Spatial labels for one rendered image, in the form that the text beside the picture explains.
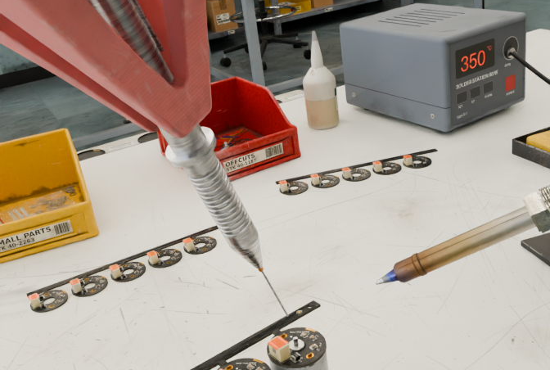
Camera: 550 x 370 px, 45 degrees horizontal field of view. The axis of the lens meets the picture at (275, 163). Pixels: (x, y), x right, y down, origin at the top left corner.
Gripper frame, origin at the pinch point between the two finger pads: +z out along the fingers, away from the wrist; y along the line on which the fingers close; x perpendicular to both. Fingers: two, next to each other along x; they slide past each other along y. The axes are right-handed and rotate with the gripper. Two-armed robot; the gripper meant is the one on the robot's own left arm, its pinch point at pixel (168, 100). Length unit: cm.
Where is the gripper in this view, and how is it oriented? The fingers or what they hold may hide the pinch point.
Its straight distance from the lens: 19.7
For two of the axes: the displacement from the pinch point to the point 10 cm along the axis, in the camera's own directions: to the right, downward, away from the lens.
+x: -5.7, 6.7, -4.7
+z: 3.6, 7.2, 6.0
